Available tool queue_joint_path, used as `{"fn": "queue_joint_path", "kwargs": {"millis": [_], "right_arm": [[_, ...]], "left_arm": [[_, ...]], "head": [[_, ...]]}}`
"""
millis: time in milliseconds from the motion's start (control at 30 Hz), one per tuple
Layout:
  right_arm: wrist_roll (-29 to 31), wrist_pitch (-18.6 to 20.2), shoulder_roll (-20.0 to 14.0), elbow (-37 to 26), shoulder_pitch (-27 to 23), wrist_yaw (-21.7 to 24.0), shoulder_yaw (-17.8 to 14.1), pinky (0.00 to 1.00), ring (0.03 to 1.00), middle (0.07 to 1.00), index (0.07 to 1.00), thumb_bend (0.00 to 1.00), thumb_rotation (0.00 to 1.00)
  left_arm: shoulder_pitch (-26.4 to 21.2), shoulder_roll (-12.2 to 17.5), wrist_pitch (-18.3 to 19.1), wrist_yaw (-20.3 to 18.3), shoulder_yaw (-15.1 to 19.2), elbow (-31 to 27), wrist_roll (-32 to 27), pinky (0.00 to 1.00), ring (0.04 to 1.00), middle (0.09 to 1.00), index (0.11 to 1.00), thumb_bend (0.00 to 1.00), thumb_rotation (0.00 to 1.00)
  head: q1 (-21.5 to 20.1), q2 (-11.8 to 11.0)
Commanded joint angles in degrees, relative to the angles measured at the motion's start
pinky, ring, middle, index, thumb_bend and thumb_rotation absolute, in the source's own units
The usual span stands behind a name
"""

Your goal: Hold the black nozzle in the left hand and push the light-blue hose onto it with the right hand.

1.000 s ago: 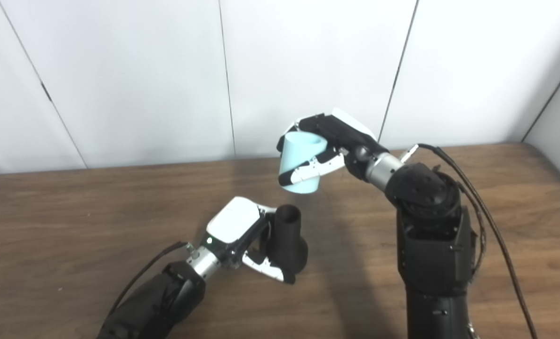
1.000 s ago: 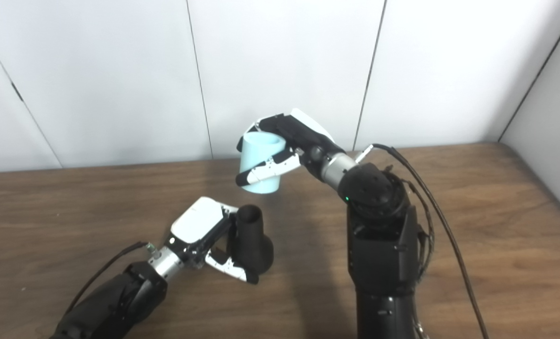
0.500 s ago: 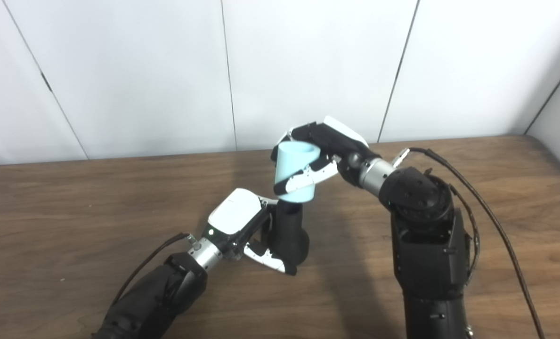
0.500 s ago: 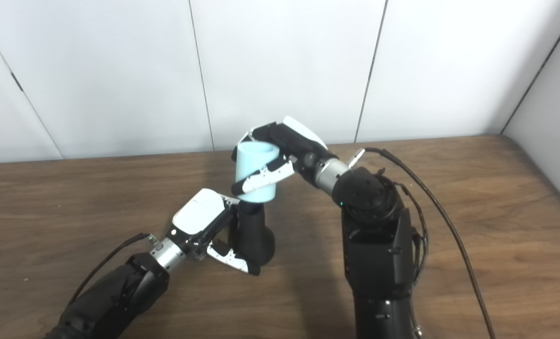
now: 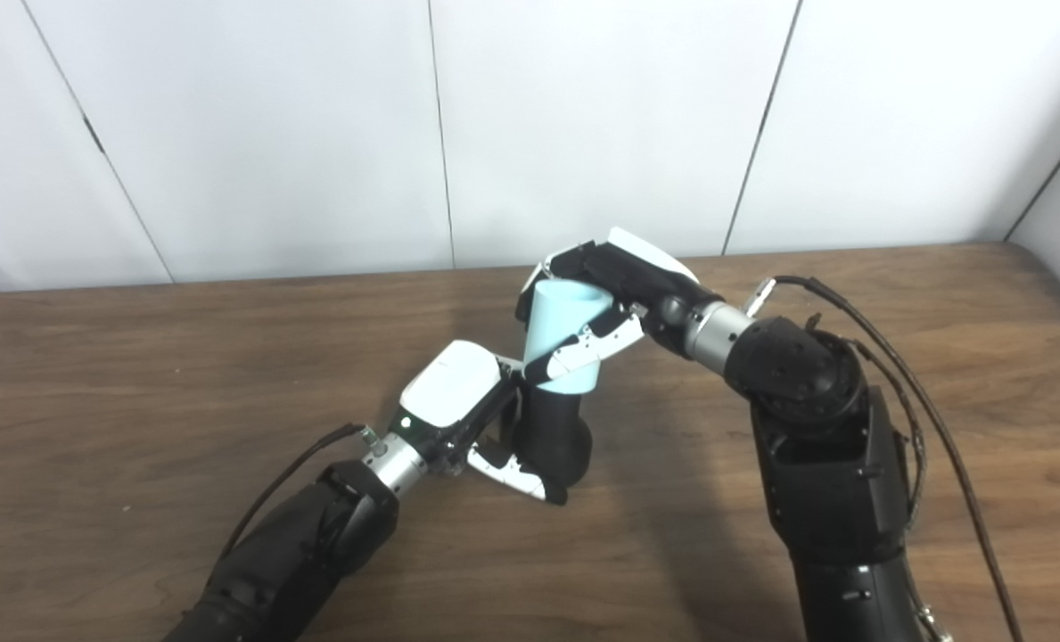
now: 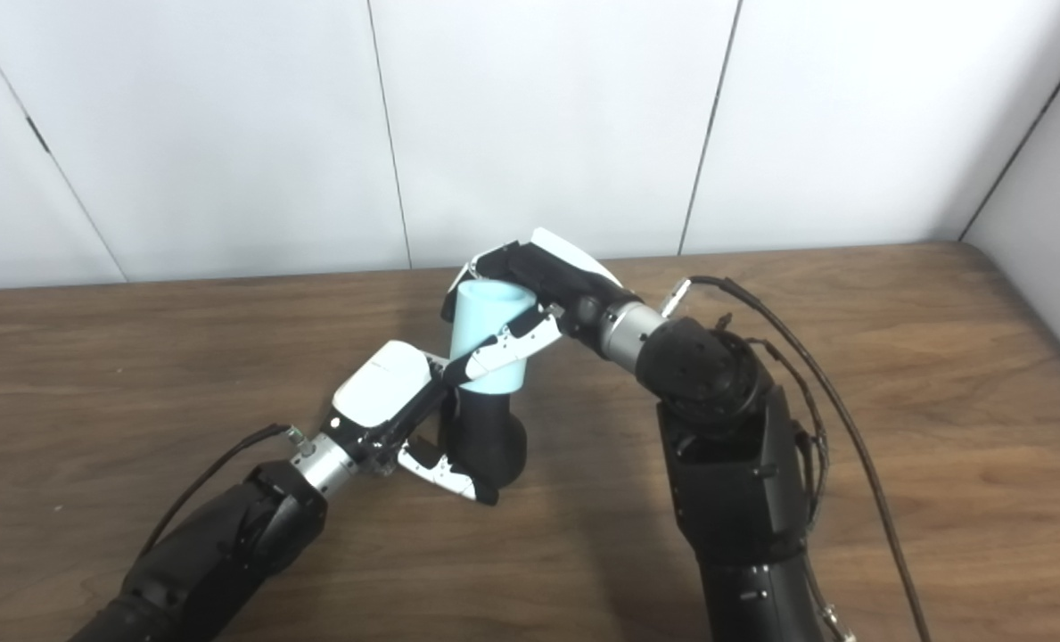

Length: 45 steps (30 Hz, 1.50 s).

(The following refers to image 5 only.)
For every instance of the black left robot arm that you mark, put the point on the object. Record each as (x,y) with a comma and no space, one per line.
(298,553)

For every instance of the black nozzle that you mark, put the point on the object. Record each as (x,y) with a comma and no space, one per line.
(552,437)

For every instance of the black and white left hand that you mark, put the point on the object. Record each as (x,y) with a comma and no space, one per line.
(449,383)

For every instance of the black and white right hand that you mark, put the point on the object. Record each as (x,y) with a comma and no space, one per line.
(654,281)

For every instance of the light blue cylinder cup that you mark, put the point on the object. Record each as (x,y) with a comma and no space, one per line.
(561,312)

